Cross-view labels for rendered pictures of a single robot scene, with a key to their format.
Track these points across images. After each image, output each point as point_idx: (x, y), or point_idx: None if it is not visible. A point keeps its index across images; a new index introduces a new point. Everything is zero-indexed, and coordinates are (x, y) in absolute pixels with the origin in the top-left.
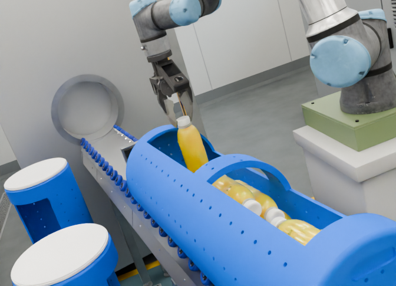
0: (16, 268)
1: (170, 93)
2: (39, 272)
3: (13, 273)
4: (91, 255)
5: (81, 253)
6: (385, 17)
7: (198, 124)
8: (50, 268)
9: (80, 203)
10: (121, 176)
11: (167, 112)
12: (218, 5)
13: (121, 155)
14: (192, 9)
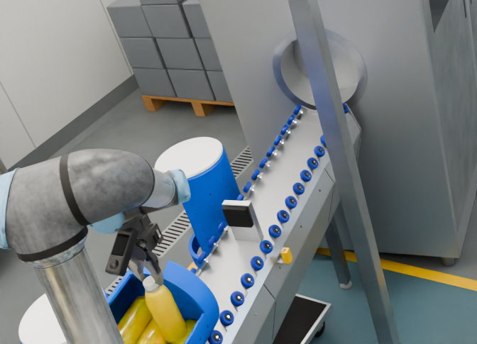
0: (37, 303)
1: (130, 257)
2: (34, 323)
3: (31, 306)
4: (57, 342)
5: (60, 331)
6: None
7: (351, 201)
8: (39, 328)
9: (219, 208)
10: (223, 225)
11: (130, 269)
12: (177, 203)
13: (289, 171)
14: (102, 225)
